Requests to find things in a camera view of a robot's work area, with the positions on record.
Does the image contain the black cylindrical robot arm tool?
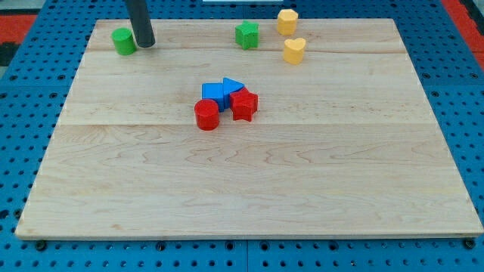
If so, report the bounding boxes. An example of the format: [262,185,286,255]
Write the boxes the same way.
[125,0,156,48]

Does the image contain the red star block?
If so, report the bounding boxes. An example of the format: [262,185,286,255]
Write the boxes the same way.
[229,87,259,122]

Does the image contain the green star block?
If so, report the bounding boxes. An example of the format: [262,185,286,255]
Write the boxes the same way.
[235,20,259,50]

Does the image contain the light wooden board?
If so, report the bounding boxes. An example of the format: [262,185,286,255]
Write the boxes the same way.
[15,19,483,240]

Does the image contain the red cylinder block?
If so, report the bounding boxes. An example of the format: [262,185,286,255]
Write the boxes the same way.
[194,99,219,131]

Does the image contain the blue triangle block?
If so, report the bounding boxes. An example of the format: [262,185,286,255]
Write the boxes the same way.
[222,77,244,109]

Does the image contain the blue cube block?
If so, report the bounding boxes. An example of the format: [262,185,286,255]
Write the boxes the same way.
[201,82,225,113]

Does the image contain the yellow heart block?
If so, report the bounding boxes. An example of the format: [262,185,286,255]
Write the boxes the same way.
[283,38,306,65]

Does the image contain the yellow hexagon block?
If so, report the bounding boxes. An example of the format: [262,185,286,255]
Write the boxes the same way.
[277,9,299,36]

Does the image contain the green cylinder block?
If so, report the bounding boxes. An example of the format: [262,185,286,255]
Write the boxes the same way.
[111,27,137,56]

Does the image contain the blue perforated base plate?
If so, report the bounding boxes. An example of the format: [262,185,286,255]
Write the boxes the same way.
[1,0,483,271]

